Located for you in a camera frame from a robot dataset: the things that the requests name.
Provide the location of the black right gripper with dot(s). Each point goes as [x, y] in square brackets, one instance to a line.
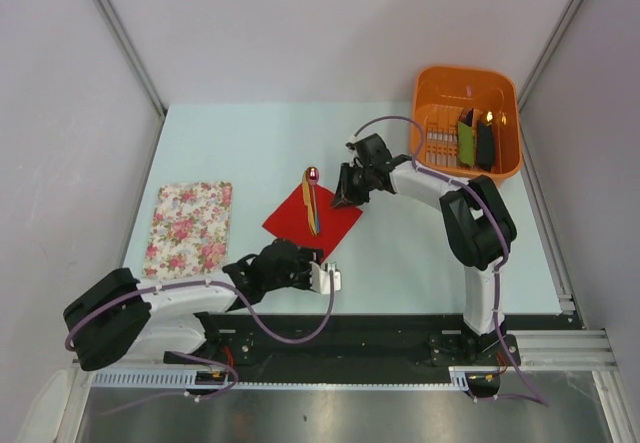
[346, 196]

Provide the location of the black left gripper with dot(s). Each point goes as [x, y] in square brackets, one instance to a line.
[306, 255]

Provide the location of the gold knife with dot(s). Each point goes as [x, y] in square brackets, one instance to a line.
[305, 196]

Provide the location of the rainbow iridescent spoon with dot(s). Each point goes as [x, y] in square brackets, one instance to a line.
[312, 179]

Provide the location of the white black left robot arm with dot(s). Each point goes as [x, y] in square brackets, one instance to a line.
[121, 316]

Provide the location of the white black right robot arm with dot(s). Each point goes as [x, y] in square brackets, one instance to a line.
[478, 226]

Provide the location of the black napkin roll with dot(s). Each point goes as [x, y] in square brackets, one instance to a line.
[485, 146]

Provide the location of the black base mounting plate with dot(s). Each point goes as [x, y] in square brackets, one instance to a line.
[357, 350]

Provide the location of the floral patterned tray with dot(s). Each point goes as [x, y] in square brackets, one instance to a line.
[189, 230]

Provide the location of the orange plastic basket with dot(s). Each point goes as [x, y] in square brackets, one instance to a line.
[468, 122]

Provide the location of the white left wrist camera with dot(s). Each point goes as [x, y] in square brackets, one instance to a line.
[325, 278]

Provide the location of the white slotted cable duct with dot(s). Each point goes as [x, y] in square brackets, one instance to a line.
[145, 378]

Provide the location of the aluminium frame rail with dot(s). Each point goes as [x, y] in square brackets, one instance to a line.
[565, 350]

